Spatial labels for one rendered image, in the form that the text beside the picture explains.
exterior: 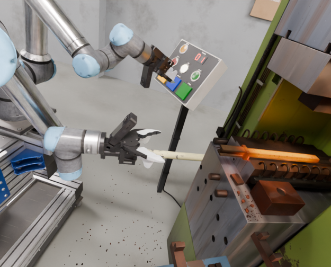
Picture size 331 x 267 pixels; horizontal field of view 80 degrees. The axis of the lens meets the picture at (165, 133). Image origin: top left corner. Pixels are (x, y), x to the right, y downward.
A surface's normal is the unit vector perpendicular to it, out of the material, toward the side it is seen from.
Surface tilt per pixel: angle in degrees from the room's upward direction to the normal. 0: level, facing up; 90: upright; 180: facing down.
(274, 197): 0
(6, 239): 0
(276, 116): 90
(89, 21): 90
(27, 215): 0
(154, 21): 90
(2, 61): 86
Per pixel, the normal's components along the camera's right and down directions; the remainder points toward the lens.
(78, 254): 0.21, -0.79
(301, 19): -0.97, -0.11
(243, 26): -0.22, 0.53
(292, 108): 0.11, 0.60
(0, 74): 0.66, 0.49
